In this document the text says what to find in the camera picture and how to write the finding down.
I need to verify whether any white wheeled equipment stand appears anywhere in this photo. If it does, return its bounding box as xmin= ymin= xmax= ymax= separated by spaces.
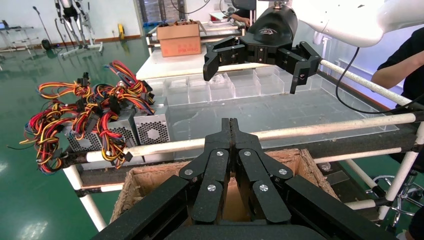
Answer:
xmin=53 ymin=0 xmax=104 ymax=58

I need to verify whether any long white rack rail pipe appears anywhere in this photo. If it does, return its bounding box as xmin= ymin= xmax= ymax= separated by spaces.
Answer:
xmin=62 ymin=112 xmax=417 ymax=166

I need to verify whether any worn cardboard divider box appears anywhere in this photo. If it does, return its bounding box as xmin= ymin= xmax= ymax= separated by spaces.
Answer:
xmin=109 ymin=148 xmax=339 ymax=224

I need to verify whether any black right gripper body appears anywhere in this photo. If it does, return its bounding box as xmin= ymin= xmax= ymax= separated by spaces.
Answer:
xmin=239 ymin=4 xmax=301 ymax=65

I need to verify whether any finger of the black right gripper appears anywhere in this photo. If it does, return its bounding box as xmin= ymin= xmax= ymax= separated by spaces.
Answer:
xmin=202 ymin=35 xmax=248 ymax=82
xmin=277 ymin=41 xmax=322 ymax=95

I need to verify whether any person in black shirt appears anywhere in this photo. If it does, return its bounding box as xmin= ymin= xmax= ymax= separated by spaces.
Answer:
xmin=376 ymin=27 xmax=424 ymax=112

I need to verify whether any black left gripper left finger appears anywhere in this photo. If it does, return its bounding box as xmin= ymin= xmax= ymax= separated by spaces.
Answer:
xmin=178 ymin=118 xmax=234 ymax=224

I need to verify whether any brown cardboard carton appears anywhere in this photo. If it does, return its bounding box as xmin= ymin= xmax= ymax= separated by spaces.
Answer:
xmin=156 ymin=20 xmax=203 ymax=58

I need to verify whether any silver power supply with cables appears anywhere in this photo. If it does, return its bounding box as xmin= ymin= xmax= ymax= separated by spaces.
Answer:
xmin=104 ymin=59 xmax=169 ymax=115
xmin=72 ymin=82 xmax=141 ymax=164
xmin=133 ymin=92 xmax=172 ymax=147
xmin=19 ymin=82 xmax=104 ymax=175

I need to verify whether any white rack leg pipe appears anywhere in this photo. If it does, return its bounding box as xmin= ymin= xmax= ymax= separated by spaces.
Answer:
xmin=377 ymin=121 xmax=424 ymax=222
xmin=62 ymin=164 xmax=109 ymax=233

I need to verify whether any bare person forearm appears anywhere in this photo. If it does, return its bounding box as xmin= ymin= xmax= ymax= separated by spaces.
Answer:
xmin=370 ymin=49 xmax=424 ymax=90

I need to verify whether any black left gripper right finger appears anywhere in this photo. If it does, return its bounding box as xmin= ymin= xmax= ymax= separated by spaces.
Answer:
xmin=231 ymin=118 xmax=294 ymax=225

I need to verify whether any seated background person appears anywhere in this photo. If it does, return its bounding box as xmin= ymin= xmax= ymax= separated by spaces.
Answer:
xmin=227 ymin=0 xmax=258 ymax=28

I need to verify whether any white work table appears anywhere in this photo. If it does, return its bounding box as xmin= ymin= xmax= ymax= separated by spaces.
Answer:
xmin=135 ymin=21 xmax=276 ymax=81

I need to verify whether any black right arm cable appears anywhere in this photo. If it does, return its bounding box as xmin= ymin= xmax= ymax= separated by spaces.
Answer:
xmin=335 ymin=46 xmax=424 ymax=116

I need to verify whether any clear acrylic compartment tray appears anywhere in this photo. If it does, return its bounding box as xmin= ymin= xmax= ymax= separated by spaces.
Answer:
xmin=145 ymin=66 xmax=400 ymax=161

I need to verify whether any chrome stool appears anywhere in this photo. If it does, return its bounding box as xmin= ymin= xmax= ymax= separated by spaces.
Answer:
xmin=365 ymin=171 xmax=424 ymax=233

